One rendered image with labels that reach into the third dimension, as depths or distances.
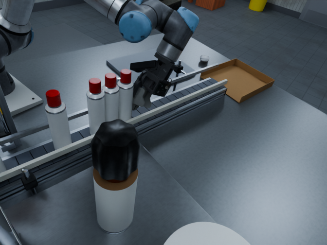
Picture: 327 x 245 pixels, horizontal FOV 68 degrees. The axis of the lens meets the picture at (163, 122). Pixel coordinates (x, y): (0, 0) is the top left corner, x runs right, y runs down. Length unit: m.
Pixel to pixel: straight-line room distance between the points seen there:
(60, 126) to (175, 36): 0.42
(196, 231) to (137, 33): 0.47
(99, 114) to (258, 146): 0.61
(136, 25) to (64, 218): 0.50
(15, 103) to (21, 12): 0.32
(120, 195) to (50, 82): 0.79
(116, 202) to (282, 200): 0.56
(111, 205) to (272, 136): 0.76
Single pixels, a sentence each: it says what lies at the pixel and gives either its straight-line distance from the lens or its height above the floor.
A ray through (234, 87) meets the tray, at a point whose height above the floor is 0.83.
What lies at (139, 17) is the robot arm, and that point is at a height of 1.26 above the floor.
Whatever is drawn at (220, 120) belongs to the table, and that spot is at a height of 0.83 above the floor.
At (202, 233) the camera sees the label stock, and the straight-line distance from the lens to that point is 0.51.
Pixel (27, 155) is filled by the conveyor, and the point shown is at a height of 0.88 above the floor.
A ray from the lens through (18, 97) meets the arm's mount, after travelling 1.08.
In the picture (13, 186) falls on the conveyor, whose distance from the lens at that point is 0.76.
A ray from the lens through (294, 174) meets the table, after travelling 0.99.
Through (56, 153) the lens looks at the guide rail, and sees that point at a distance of 0.75.
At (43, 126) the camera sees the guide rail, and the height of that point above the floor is 0.96.
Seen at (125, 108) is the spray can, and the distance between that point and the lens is 0.80.
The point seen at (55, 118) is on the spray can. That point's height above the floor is 1.02.
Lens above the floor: 1.47
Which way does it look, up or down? 42 degrees down
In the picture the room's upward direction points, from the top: 11 degrees clockwise
